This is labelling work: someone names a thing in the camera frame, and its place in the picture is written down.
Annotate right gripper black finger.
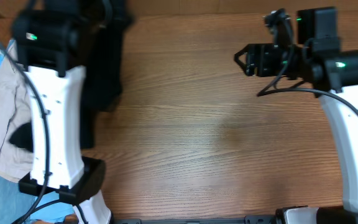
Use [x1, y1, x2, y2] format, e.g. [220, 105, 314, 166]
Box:
[234, 57, 249, 75]
[234, 44, 255, 60]

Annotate black shorts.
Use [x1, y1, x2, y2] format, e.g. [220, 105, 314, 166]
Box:
[11, 0, 132, 149]

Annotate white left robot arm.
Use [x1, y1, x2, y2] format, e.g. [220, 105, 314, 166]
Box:
[12, 1, 113, 223]

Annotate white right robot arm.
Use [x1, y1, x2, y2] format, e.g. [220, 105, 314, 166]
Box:
[234, 7, 358, 223]

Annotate beige khaki shorts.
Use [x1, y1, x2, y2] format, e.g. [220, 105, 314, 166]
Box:
[0, 58, 33, 182]

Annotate light blue shirt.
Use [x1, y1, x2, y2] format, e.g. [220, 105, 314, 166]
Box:
[0, 39, 75, 224]

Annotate blue denim jeans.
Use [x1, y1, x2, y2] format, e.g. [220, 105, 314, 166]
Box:
[0, 176, 37, 224]

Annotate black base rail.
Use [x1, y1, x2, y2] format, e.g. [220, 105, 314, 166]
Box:
[112, 215, 276, 224]

